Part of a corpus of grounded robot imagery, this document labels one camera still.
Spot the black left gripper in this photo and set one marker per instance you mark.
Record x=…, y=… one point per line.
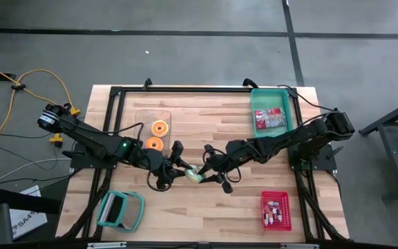
x=154, y=162

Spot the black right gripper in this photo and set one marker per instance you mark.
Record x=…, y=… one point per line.
x=233, y=155

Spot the small white dropper bottle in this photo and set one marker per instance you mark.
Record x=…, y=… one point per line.
x=272, y=203
x=279, y=217

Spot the small bottle with black cap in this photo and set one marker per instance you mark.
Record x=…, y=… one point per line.
x=266, y=218

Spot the small bottle dark red cap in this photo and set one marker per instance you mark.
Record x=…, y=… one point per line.
x=274, y=210

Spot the small bottle with red cap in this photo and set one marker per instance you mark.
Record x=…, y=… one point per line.
x=271, y=219

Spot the red plastic-wrapped packet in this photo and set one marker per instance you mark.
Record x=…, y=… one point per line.
x=269, y=118

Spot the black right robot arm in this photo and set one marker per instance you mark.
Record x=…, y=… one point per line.
x=306, y=133

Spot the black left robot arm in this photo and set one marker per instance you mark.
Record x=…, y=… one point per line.
x=92, y=138

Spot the clear plastic bin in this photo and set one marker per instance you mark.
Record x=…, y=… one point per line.
x=143, y=117

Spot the teal framed mesh holder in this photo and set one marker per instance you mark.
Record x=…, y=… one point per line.
x=130, y=214

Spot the red plastic basket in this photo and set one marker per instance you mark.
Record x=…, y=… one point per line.
x=285, y=224

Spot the green plastic tray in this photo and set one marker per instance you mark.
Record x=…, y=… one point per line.
x=268, y=100

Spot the black beam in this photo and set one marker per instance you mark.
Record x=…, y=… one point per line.
x=23, y=202

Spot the white cardboard box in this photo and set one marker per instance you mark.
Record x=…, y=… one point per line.
x=26, y=223

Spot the black metal stand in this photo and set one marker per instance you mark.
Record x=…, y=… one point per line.
x=385, y=118

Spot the black frame bracket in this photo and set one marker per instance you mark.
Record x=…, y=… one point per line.
x=147, y=83
x=249, y=82

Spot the black aluminium table frame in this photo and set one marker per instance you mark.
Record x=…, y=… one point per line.
x=233, y=89

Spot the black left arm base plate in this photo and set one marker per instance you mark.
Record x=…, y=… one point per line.
x=78, y=163

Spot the silver metal bracket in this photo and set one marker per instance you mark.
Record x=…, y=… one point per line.
x=299, y=246
x=105, y=245

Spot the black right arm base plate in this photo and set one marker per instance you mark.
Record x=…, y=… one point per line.
x=328, y=164

